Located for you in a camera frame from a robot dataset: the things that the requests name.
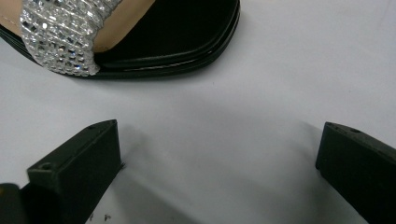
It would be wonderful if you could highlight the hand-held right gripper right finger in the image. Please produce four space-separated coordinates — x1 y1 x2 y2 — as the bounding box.
315 121 396 224

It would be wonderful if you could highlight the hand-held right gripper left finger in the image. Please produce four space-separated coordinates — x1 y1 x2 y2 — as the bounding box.
20 119 123 224

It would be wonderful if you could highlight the black rhinestone strap sandal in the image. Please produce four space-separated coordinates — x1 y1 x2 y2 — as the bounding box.
0 0 242 80

